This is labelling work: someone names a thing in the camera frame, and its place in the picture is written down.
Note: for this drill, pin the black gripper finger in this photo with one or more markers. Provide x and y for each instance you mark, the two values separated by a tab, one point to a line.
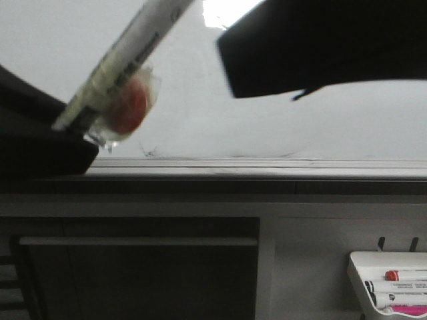
302	46
29	146

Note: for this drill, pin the white black whiteboard marker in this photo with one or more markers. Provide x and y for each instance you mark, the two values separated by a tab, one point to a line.
129	52

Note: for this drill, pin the white whiteboard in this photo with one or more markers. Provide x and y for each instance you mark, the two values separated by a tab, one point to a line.
54	45

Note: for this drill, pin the grey whiteboard tray ledge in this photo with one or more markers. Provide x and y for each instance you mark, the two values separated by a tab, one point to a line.
255	168

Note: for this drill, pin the red magnet in clear tape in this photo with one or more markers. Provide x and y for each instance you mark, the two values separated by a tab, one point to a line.
126	112

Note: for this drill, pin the red capped marker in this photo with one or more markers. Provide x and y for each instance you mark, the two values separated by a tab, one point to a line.
406	275

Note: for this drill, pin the black capped marker upper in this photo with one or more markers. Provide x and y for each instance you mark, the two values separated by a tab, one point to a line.
396	286

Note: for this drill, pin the black capped marker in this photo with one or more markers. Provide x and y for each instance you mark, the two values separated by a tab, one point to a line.
396	286
382	300

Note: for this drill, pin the white marker holder tray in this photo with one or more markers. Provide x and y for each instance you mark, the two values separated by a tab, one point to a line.
371	266

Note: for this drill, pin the black capped marker lower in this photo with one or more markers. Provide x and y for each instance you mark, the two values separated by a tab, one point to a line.
382	300

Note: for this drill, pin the pink eraser block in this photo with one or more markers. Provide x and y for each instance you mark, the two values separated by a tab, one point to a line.
410	310

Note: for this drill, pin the black wall hook left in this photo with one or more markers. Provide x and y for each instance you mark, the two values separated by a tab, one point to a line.
380	244

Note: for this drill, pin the black wall hook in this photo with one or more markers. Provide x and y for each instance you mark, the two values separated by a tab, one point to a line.
380	244
413	244

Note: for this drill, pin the black wall hook right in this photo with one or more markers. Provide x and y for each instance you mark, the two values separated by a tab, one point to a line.
413	244

